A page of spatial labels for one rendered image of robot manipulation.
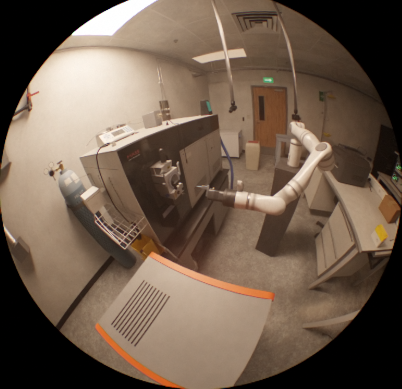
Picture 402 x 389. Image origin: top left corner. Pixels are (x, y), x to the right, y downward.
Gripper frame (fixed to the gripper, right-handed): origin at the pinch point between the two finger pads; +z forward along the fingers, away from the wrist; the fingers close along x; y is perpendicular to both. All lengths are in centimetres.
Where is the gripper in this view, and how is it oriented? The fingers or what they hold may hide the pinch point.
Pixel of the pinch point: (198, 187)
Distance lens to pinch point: 61.2
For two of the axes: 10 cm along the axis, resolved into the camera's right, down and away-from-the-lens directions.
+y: -1.9, 9.8, -0.8
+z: -9.0, -1.4, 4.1
